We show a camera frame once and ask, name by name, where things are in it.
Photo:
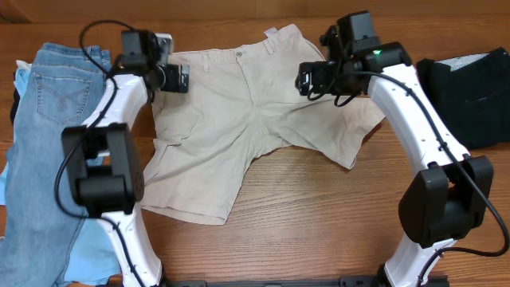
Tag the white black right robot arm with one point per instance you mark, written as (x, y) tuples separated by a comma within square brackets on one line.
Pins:
[(448, 196)]

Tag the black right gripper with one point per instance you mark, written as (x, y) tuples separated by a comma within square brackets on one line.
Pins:
[(320, 68)]

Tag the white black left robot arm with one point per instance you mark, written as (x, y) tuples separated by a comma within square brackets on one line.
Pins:
[(105, 173)]

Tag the beige cotton shorts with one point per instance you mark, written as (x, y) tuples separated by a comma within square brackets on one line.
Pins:
[(241, 104)]

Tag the light blue shirt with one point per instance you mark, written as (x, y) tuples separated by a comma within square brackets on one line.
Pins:
[(91, 260)]

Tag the folded black garment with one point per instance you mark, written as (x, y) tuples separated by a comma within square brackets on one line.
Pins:
[(471, 95)]

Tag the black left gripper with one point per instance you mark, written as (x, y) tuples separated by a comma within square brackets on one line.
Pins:
[(172, 83)]

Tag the light blue denim jeans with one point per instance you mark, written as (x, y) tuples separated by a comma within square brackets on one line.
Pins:
[(64, 87)]

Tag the white garment under jeans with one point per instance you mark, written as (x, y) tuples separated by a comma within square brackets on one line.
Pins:
[(23, 65)]

